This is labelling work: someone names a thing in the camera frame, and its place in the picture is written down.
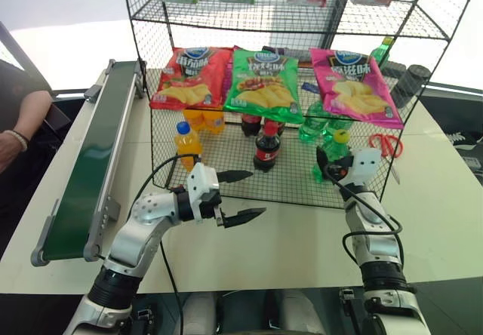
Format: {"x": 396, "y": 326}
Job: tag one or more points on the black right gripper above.
{"x": 338, "y": 173}

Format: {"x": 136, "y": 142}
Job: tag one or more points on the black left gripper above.
{"x": 209, "y": 204}

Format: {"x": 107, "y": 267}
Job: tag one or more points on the person's forearm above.
{"x": 34, "y": 112}

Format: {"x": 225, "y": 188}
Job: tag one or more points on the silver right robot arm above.
{"x": 371, "y": 233}

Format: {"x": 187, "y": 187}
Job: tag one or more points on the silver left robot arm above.
{"x": 137, "y": 229}

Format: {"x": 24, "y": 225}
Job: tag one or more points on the green conveyor belt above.
{"x": 94, "y": 161}

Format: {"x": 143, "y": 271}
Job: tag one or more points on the person's hand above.
{"x": 7, "y": 152}

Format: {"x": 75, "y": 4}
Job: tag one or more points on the green soda bottle yellow cap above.
{"x": 334, "y": 148}

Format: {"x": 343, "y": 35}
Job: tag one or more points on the cola bottle red cap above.
{"x": 267, "y": 150}

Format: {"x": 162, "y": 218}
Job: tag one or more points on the orange soda bottle blue cap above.
{"x": 187, "y": 144}

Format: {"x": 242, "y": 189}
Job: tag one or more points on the small blue packet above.
{"x": 310, "y": 87}

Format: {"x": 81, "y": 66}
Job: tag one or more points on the pink potato chips bag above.
{"x": 354, "y": 86}

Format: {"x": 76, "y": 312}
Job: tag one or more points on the green potato chips bag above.
{"x": 264, "y": 86}

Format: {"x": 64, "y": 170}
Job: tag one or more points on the black cylindrical container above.
{"x": 394, "y": 69}
{"x": 411, "y": 84}

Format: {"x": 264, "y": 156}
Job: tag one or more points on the dark flat packet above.
{"x": 290, "y": 53}

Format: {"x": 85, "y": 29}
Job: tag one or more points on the purple snack packet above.
{"x": 227, "y": 78}

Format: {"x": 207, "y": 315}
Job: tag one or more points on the white rounded shell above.
{"x": 199, "y": 314}
{"x": 302, "y": 312}

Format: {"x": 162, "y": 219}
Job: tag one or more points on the red potato chips bag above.
{"x": 190, "y": 78}

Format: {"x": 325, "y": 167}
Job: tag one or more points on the black bag white print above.
{"x": 466, "y": 152}

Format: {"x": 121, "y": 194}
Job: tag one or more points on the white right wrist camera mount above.
{"x": 366, "y": 161}

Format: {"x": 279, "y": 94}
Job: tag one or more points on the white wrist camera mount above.
{"x": 202, "y": 178}
{"x": 366, "y": 161}

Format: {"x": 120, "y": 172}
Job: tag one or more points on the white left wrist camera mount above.
{"x": 202, "y": 178}

